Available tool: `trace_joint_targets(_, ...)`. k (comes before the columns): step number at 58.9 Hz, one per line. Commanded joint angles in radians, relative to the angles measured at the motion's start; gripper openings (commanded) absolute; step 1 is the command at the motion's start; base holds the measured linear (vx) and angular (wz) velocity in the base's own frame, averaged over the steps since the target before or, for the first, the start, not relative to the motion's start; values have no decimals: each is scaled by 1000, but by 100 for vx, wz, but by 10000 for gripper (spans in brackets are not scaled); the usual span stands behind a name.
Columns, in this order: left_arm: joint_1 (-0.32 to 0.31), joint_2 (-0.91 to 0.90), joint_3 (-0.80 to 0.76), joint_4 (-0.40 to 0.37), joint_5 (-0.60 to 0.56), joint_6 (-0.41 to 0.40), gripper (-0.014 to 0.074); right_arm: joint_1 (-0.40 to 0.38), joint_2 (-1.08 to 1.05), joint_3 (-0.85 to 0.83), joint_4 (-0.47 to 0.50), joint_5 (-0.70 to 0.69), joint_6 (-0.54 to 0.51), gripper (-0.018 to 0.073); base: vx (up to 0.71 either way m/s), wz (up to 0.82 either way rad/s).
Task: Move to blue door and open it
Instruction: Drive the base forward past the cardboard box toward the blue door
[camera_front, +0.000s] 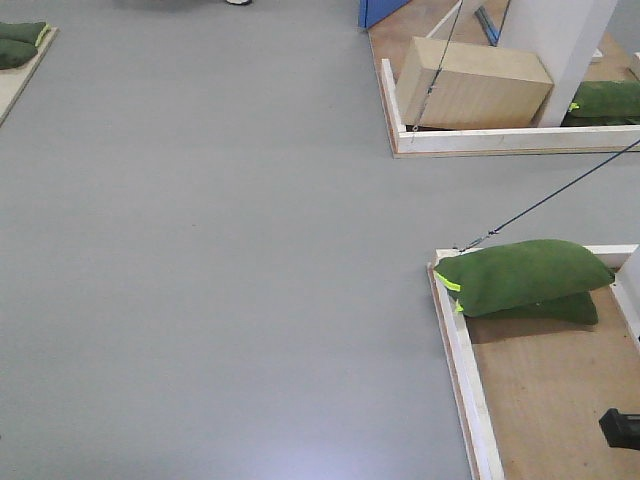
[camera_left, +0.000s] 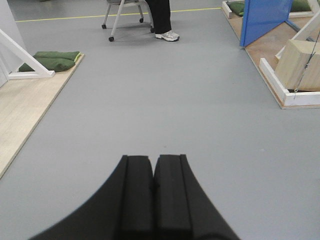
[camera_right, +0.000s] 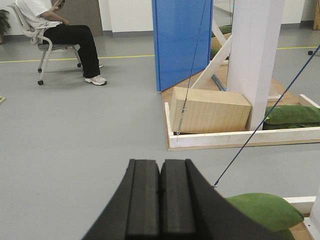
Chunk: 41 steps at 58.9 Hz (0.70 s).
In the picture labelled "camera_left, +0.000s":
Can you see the green sandbag near door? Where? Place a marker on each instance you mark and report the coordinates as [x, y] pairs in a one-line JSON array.
[[237, 8]]

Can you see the light wooden block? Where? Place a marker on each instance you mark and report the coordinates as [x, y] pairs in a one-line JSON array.
[[299, 66]]

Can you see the white wooden base frame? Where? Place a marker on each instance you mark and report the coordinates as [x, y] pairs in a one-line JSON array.
[[284, 98]]

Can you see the green sandbag upper left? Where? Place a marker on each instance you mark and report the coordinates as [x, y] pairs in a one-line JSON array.
[[72, 55]]

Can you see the white wooden brace left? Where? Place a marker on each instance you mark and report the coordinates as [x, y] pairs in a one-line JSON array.
[[39, 70]]

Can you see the light wooden platform left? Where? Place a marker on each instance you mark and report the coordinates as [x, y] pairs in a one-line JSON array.
[[23, 103]]

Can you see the brown wooden platform right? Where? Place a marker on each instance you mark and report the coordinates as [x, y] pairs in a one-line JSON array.
[[271, 45]]

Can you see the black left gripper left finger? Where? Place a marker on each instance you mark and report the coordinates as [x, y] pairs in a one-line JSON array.
[[121, 209]]

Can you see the white wooden door brace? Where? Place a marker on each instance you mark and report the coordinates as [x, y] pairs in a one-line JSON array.
[[311, 25]]

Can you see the green sandbag lower left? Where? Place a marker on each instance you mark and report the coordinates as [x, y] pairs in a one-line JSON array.
[[56, 64]]

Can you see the blue door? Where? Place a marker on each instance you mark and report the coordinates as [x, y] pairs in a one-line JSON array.
[[262, 16]]

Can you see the person in black trousers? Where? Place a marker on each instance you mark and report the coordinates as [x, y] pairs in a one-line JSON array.
[[161, 14]]

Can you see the green sandbag behind door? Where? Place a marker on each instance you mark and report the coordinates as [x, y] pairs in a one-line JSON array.
[[300, 6]]

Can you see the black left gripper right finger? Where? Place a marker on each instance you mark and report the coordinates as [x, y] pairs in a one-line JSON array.
[[182, 209]]

